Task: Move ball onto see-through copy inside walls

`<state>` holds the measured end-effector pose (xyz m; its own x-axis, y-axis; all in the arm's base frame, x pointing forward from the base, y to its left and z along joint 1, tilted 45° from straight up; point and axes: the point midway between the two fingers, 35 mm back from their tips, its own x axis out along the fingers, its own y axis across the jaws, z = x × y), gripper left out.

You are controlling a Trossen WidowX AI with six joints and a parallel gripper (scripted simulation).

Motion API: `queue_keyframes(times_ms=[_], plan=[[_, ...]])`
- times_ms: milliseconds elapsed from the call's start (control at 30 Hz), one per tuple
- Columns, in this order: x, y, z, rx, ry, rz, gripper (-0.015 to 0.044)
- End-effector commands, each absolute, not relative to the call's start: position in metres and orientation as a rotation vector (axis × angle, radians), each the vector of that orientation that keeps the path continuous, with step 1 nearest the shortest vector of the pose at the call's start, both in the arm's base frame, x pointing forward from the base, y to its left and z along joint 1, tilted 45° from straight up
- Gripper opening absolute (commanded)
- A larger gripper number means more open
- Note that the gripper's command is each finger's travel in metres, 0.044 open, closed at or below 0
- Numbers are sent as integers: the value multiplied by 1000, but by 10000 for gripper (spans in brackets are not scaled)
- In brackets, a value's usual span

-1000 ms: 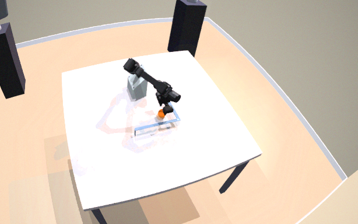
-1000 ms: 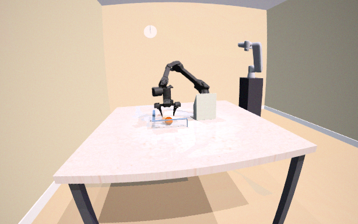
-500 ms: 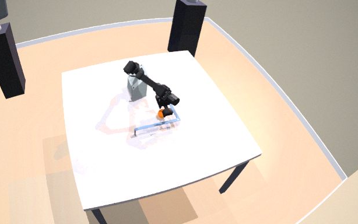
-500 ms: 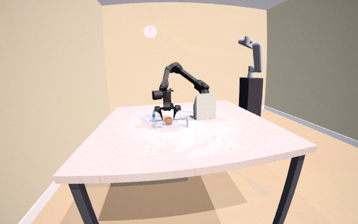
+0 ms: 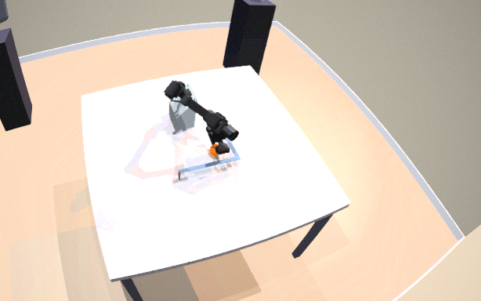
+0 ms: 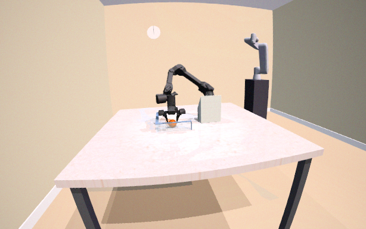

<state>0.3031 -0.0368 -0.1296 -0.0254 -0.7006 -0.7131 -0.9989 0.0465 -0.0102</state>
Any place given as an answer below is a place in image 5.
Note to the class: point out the translucent orange ball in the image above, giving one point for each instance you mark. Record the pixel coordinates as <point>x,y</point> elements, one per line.
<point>212,154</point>

